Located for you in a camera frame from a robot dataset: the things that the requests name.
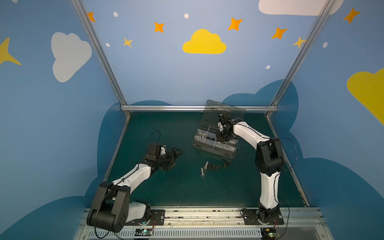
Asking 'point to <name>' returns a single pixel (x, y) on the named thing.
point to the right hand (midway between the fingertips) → (222, 137)
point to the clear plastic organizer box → (205, 139)
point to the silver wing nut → (201, 134)
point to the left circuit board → (143, 232)
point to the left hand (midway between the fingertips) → (183, 156)
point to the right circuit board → (269, 233)
